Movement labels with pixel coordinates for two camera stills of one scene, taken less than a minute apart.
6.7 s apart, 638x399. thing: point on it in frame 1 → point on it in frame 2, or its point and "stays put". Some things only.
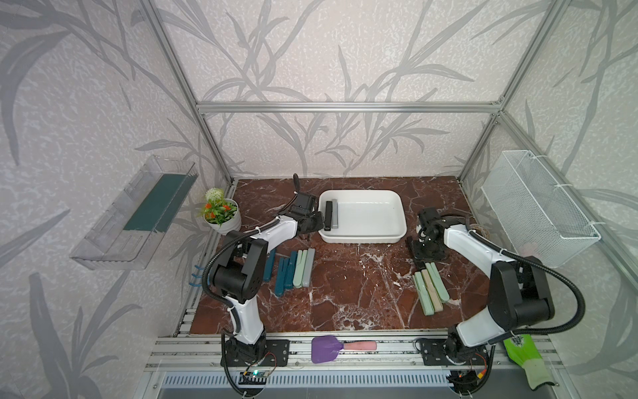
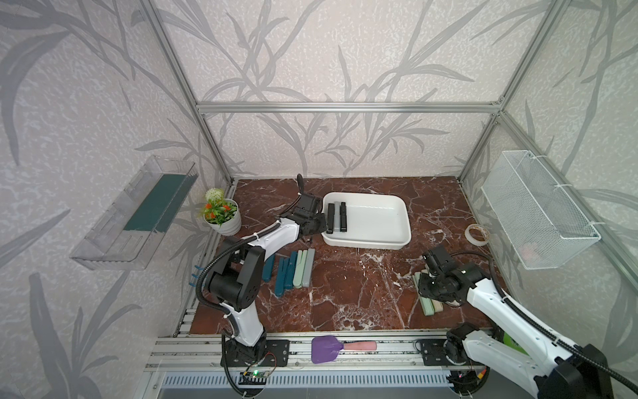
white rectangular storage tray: x=365 y=216 stays put
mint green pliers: x=423 y=294 stays put
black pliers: x=328 y=219 stays put
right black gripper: x=418 y=255 → x=423 y=290
